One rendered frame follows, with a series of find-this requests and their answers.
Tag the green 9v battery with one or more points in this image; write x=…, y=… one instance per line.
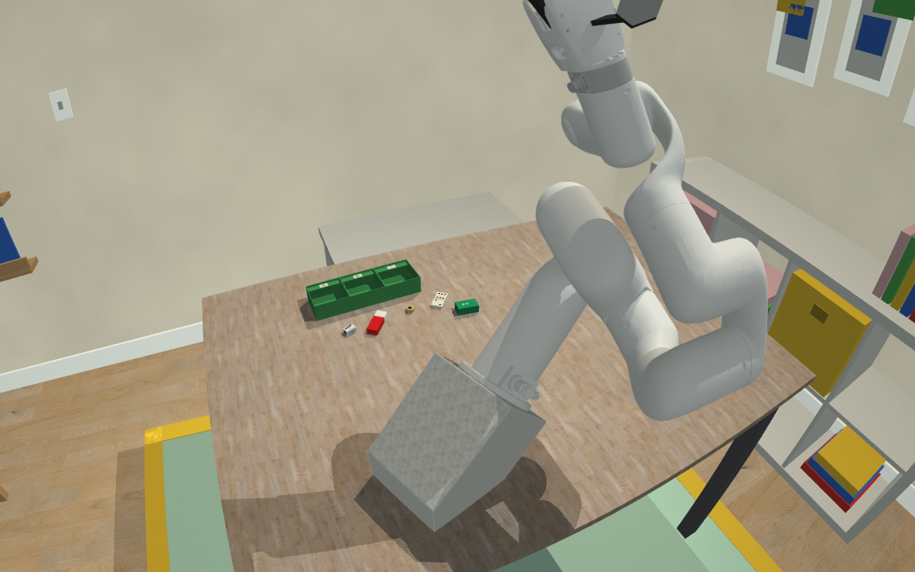
x=465, y=307

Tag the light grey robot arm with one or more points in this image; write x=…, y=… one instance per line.
x=698, y=280

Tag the green rack of bins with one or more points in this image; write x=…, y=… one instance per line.
x=362, y=289

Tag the white domino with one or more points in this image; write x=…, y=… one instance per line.
x=439, y=300

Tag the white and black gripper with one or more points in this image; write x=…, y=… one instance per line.
x=564, y=28

